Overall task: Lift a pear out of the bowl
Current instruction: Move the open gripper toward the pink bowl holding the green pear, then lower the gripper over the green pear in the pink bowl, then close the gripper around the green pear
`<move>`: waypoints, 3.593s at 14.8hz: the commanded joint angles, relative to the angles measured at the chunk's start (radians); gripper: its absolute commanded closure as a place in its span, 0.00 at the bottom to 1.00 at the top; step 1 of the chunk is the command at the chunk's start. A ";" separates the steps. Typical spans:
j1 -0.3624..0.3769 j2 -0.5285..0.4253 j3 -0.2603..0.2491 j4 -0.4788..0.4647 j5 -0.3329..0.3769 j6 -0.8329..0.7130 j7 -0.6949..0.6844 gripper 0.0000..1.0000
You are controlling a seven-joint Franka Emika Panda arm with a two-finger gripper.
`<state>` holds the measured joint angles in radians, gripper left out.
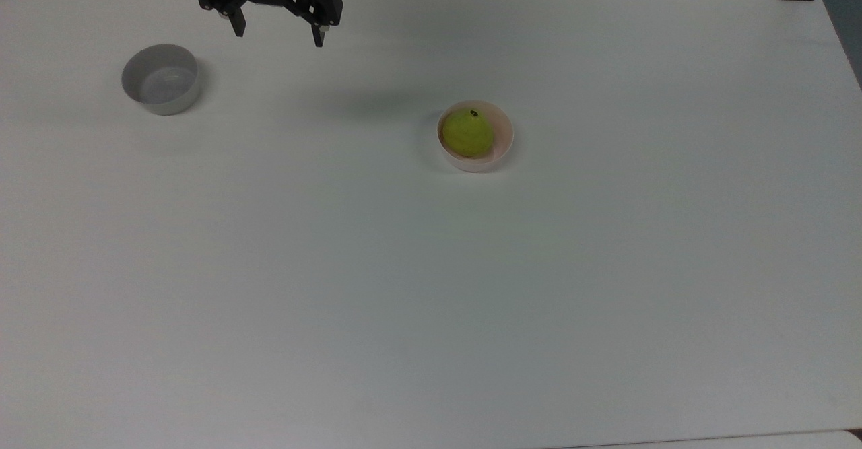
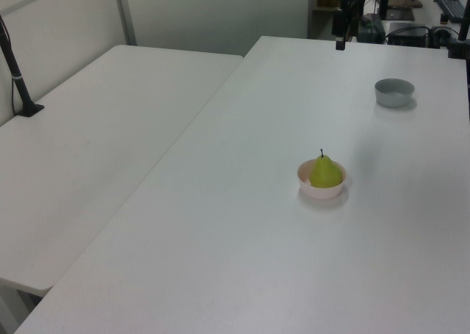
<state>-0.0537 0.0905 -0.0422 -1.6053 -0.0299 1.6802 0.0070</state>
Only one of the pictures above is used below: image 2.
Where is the grey partition frame post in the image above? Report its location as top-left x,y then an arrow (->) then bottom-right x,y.
116,0 -> 137,47

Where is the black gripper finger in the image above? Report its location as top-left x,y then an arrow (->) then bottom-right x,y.
332,10 -> 349,51
347,3 -> 361,43

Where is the white side table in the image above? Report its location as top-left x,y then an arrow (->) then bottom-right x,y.
0,44 -> 245,297

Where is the pink bowl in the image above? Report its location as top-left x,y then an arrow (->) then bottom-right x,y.
297,160 -> 347,200

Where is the grey bowl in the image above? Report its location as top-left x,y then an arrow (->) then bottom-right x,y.
374,78 -> 416,109

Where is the dark green case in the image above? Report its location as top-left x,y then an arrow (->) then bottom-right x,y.
358,14 -> 386,43

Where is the green pear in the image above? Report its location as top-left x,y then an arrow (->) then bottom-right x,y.
308,148 -> 344,189

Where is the black keyboard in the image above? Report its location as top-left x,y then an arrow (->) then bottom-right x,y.
432,0 -> 468,21

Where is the black camera stand pole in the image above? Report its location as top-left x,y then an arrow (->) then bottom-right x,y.
0,14 -> 46,119

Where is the black camera on mount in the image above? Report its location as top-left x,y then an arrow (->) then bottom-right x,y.
429,25 -> 453,49

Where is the black clamped stand pole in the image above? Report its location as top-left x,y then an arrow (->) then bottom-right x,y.
446,1 -> 470,60

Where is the black electronics box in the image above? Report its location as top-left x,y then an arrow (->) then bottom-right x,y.
387,21 -> 431,48

